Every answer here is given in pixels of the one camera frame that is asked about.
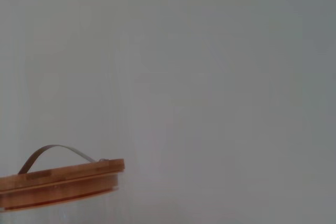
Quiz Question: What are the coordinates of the brown lid strap handle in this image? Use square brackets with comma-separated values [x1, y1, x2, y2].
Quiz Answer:
[17, 144, 96, 175]

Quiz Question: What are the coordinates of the wooden jar lid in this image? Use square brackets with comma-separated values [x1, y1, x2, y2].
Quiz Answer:
[0, 158, 125, 211]

